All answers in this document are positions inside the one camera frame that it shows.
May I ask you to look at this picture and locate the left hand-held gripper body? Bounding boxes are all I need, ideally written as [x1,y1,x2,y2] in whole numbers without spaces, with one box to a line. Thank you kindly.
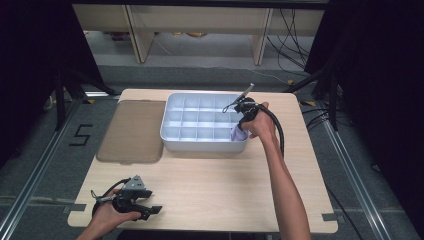
[94,175,154,214]

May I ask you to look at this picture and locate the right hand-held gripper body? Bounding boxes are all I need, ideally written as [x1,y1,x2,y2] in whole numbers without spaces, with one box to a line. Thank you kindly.
[222,82,260,133]

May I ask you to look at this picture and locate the light purple sock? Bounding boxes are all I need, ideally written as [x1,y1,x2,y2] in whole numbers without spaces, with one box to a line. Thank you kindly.
[230,124,250,143]

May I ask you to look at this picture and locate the white divided storage box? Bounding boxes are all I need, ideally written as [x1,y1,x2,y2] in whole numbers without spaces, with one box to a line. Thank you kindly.
[159,92,251,154]

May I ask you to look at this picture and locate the person's right hand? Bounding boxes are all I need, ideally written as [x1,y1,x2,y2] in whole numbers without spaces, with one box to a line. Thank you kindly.
[240,101,278,142]

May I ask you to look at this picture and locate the person's left hand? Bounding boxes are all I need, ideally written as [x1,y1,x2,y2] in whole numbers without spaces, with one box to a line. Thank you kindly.
[91,188,142,233]

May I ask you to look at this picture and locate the grey tape strip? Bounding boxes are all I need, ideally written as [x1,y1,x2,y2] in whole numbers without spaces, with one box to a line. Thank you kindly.
[321,212,340,223]
[62,203,88,215]

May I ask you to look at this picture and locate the black tripod stand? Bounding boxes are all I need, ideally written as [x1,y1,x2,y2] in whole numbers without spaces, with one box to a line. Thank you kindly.
[282,65,340,132]
[53,68,117,132]

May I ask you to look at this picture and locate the beige wooden desk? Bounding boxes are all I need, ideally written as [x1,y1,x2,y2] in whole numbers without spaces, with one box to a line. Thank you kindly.
[71,3,326,66]

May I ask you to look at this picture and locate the black curtain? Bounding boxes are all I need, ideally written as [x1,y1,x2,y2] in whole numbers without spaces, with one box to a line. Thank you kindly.
[303,0,424,231]
[0,0,105,168]

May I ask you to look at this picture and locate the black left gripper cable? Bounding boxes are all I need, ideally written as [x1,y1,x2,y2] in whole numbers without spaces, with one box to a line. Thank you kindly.
[90,177,132,218]

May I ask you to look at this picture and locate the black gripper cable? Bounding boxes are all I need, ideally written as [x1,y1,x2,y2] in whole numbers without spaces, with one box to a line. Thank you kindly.
[90,177,132,218]
[247,102,286,158]

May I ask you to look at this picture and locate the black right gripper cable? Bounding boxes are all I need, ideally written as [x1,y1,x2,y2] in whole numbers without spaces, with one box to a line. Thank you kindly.
[247,102,286,158]

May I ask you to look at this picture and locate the white floor cable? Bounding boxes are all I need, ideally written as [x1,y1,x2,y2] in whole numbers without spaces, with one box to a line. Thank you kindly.
[245,67,290,85]

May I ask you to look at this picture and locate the black floor cables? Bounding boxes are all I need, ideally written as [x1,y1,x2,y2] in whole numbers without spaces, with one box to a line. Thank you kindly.
[305,107,331,130]

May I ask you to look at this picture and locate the black hanging cables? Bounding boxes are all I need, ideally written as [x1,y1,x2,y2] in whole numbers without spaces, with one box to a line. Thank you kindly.
[265,7,312,73]

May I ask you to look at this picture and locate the aluminium floor rail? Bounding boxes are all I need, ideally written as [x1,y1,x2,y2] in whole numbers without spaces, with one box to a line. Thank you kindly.
[0,97,85,240]
[320,113,392,240]

